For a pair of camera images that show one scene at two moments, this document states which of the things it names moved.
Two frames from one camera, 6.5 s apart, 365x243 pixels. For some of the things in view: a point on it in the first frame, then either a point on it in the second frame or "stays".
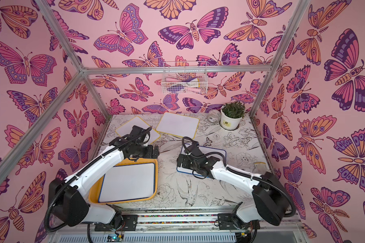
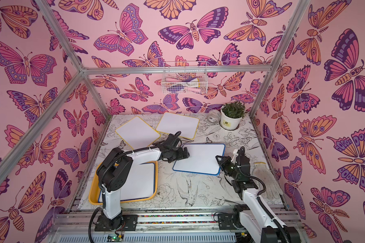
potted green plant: x=230 y=115 stays
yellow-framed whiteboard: x=126 y=128 stays
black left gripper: x=150 y=154 to x=181 y=154
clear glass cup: x=214 y=116 stays
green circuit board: x=114 y=238 stays
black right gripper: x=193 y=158 to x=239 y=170
